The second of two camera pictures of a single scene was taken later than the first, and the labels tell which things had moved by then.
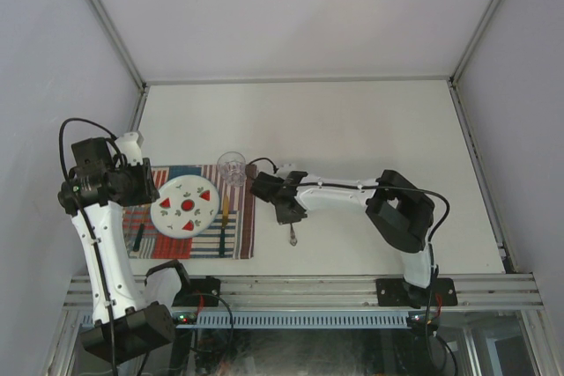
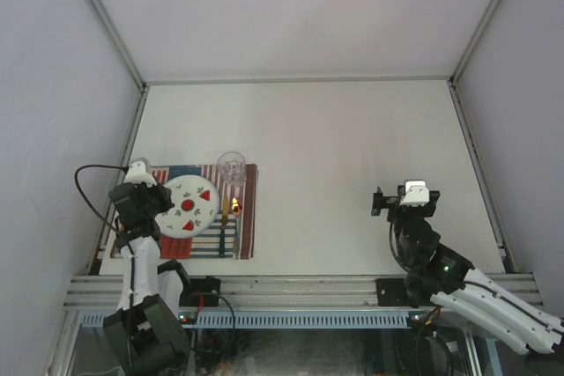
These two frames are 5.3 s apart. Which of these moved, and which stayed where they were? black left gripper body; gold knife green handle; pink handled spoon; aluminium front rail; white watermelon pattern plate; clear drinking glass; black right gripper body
Moved: pink handled spoon; black left gripper body; black right gripper body
Stayed: aluminium front rail; clear drinking glass; white watermelon pattern plate; gold knife green handle
